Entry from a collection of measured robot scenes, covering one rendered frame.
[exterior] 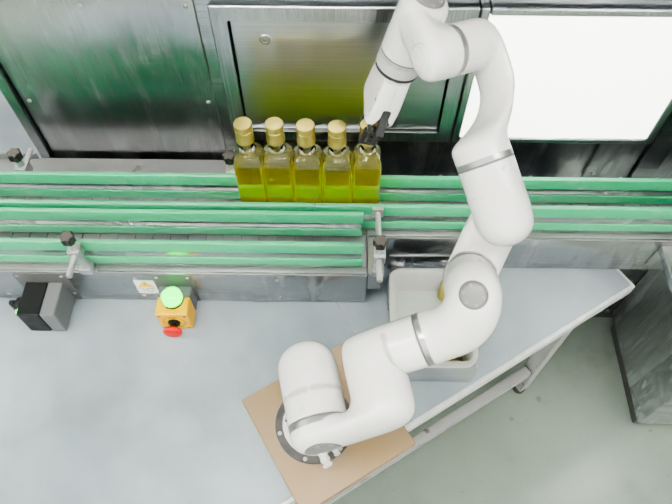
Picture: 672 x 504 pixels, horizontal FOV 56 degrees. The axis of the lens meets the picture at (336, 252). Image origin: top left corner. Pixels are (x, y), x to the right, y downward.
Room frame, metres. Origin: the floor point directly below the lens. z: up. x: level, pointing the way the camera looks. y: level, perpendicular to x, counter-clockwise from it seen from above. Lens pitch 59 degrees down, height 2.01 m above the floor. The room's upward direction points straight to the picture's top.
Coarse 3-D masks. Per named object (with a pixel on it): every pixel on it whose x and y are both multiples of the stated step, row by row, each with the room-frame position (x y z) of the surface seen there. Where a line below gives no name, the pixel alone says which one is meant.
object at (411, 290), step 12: (396, 276) 0.66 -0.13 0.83; (408, 276) 0.66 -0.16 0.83; (420, 276) 0.66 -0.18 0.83; (432, 276) 0.66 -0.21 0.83; (396, 288) 0.66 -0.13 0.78; (408, 288) 0.66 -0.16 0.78; (420, 288) 0.66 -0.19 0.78; (432, 288) 0.66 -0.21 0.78; (396, 300) 0.63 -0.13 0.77; (408, 300) 0.63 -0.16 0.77; (420, 300) 0.63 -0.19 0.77; (432, 300) 0.63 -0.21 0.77; (396, 312) 0.60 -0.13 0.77; (408, 312) 0.60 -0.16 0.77; (468, 360) 0.47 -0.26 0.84
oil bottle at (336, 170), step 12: (324, 156) 0.78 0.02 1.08; (348, 156) 0.78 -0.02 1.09; (324, 168) 0.76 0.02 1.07; (336, 168) 0.76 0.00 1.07; (348, 168) 0.76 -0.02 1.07; (324, 180) 0.76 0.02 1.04; (336, 180) 0.76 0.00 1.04; (348, 180) 0.76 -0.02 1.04; (324, 192) 0.76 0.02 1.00; (336, 192) 0.76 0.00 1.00; (348, 192) 0.76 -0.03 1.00
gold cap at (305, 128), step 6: (300, 120) 0.80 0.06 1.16; (306, 120) 0.80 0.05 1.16; (300, 126) 0.79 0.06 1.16; (306, 126) 0.79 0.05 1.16; (312, 126) 0.79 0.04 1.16; (300, 132) 0.78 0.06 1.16; (306, 132) 0.77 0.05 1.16; (312, 132) 0.78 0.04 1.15; (300, 138) 0.78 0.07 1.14; (306, 138) 0.77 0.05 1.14; (312, 138) 0.78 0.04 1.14; (300, 144) 0.78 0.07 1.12; (306, 144) 0.77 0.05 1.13; (312, 144) 0.78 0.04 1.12
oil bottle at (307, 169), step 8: (296, 152) 0.79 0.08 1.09; (320, 152) 0.80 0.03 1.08; (296, 160) 0.77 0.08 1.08; (304, 160) 0.77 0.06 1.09; (312, 160) 0.77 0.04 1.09; (320, 160) 0.78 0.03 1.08; (296, 168) 0.76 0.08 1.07; (304, 168) 0.76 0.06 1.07; (312, 168) 0.76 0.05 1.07; (320, 168) 0.77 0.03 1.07; (296, 176) 0.76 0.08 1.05; (304, 176) 0.76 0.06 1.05; (312, 176) 0.76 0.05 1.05; (320, 176) 0.77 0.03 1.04; (296, 184) 0.76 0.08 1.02; (304, 184) 0.76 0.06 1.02; (312, 184) 0.76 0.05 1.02; (320, 184) 0.77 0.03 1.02; (296, 192) 0.77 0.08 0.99; (304, 192) 0.76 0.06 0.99; (312, 192) 0.76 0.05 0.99; (320, 192) 0.76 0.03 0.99; (296, 200) 0.77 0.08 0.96; (304, 200) 0.76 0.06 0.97; (312, 200) 0.76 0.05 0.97; (320, 200) 0.76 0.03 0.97
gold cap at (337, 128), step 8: (336, 120) 0.80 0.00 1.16; (328, 128) 0.78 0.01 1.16; (336, 128) 0.78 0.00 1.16; (344, 128) 0.78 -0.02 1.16; (328, 136) 0.78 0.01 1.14; (336, 136) 0.77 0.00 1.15; (344, 136) 0.78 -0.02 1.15; (328, 144) 0.78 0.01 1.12; (336, 144) 0.77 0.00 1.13; (344, 144) 0.78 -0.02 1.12
